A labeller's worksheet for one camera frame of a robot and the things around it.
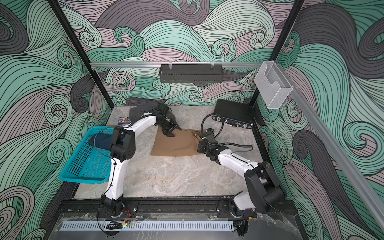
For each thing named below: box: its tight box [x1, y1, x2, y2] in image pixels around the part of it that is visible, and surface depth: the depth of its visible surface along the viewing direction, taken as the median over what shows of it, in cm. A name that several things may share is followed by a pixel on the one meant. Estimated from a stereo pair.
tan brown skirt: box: [150, 126, 207, 156], surface depth 97 cm
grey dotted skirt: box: [129, 103, 170, 124], surface depth 112 cm
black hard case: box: [212, 98, 255, 129], surface depth 116 cm
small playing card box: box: [117, 116, 132, 125], surface depth 112 cm
